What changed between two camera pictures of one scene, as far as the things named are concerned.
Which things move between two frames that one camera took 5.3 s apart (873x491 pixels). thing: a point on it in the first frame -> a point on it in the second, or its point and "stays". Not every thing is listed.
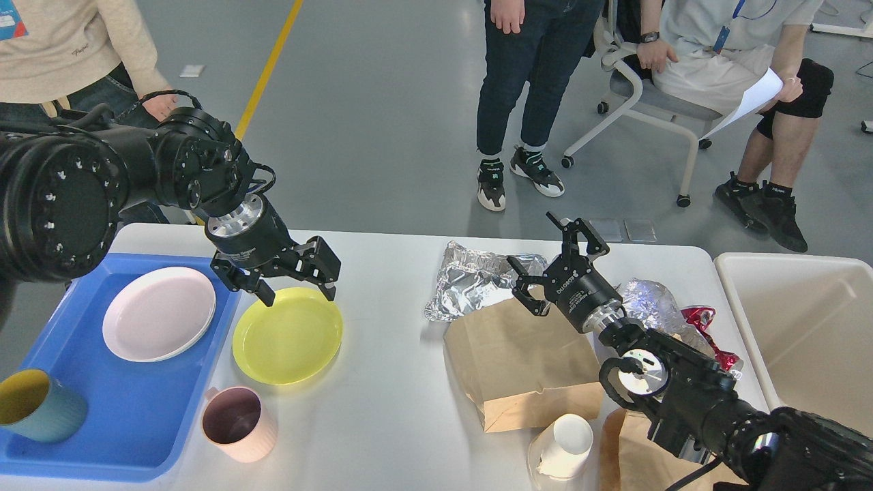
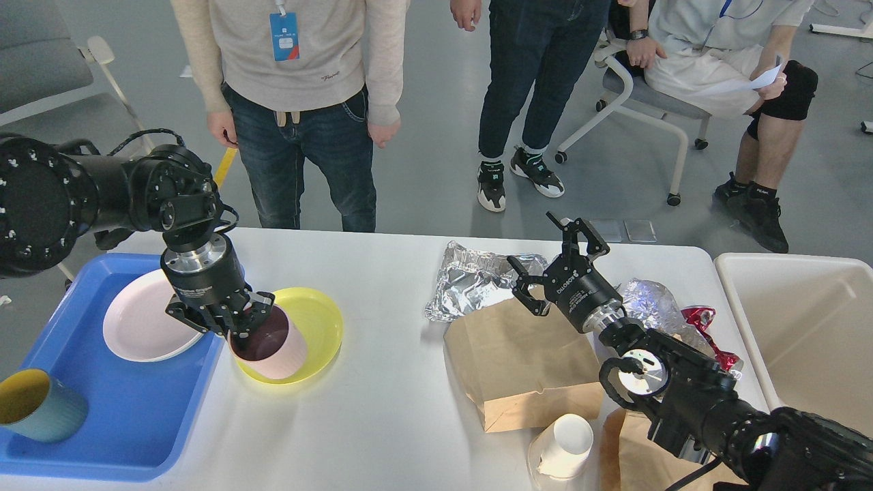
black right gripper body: [580, 294] stays
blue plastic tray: [139, 412] stays
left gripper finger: [241, 279] -> [198, 316]
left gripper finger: [316, 261] -> [254, 315]
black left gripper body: [251, 236] -> [212, 275]
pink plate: [157, 312] stays
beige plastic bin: [807, 325] stays
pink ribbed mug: [234, 421] -> [274, 349]
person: [64, 57] -> [282, 78]
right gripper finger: [537, 307] stays
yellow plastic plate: [291, 341] stays
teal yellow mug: [37, 407] stays
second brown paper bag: [629, 461] stays
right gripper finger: [595, 246] stays
